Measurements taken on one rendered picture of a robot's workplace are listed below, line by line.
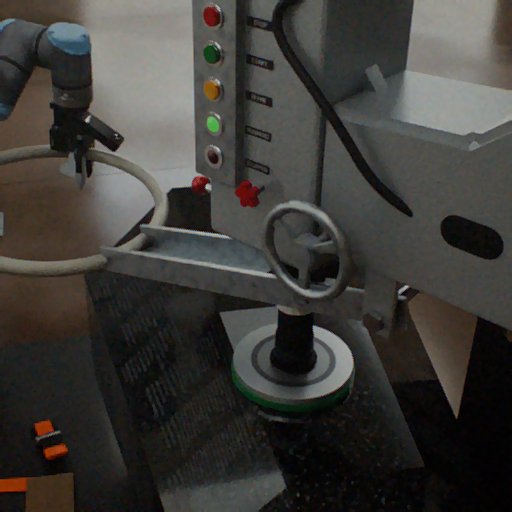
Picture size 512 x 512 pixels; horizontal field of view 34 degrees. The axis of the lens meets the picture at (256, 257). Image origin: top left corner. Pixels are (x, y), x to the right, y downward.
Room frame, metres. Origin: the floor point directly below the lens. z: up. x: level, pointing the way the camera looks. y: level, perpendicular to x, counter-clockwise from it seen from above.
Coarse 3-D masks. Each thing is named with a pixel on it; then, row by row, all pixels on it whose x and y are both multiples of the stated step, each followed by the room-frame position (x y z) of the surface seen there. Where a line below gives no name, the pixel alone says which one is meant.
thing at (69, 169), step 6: (72, 156) 1.76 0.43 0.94; (84, 156) 1.77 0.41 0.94; (72, 162) 1.76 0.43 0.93; (84, 162) 1.76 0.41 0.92; (60, 168) 1.76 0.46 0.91; (66, 168) 1.76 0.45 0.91; (72, 168) 1.76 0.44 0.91; (84, 168) 1.76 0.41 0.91; (66, 174) 1.76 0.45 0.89; (72, 174) 1.76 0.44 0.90; (78, 174) 1.75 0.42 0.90; (84, 174) 1.76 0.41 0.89; (78, 180) 1.75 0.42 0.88; (84, 180) 1.76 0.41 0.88
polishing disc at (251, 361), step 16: (256, 336) 1.22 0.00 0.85; (272, 336) 1.22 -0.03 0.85; (320, 336) 1.22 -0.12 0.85; (336, 336) 1.22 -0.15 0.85; (240, 352) 1.17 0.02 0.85; (256, 352) 1.17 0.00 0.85; (320, 352) 1.17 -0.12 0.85; (336, 352) 1.17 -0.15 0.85; (240, 368) 1.12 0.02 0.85; (256, 368) 1.13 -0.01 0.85; (272, 368) 1.13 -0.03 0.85; (320, 368) 1.13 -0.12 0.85; (336, 368) 1.13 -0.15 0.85; (352, 368) 1.13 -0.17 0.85; (256, 384) 1.08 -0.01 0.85; (272, 384) 1.08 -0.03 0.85; (288, 384) 1.09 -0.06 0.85; (304, 384) 1.09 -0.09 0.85; (320, 384) 1.09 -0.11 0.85; (336, 384) 1.09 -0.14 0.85; (272, 400) 1.06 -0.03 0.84; (288, 400) 1.05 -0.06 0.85; (304, 400) 1.05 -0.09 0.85; (320, 400) 1.06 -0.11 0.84
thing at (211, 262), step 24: (168, 240) 1.41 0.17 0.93; (192, 240) 1.37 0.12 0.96; (216, 240) 1.33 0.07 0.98; (120, 264) 1.34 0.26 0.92; (144, 264) 1.30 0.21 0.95; (168, 264) 1.26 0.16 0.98; (192, 264) 1.22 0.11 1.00; (216, 264) 1.30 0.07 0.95; (240, 264) 1.28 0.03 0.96; (264, 264) 1.26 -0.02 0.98; (216, 288) 1.19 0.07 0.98; (240, 288) 1.15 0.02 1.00; (264, 288) 1.12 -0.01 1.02; (408, 288) 1.03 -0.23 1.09; (336, 312) 1.03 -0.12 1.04; (360, 312) 1.01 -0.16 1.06; (408, 312) 0.97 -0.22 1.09
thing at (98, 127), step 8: (88, 112) 1.79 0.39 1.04; (80, 120) 1.76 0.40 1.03; (88, 120) 1.77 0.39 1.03; (96, 120) 1.78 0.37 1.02; (80, 128) 1.76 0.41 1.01; (88, 128) 1.75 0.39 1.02; (96, 128) 1.76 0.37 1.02; (104, 128) 1.77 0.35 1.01; (96, 136) 1.75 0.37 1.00; (104, 136) 1.75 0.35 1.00; (112, 136) 1.76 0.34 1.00; (120, 136) 1.77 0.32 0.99; (104, 144) 1.75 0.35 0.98; (112, 144) 1.75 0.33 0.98; (120, 144) 1.76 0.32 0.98
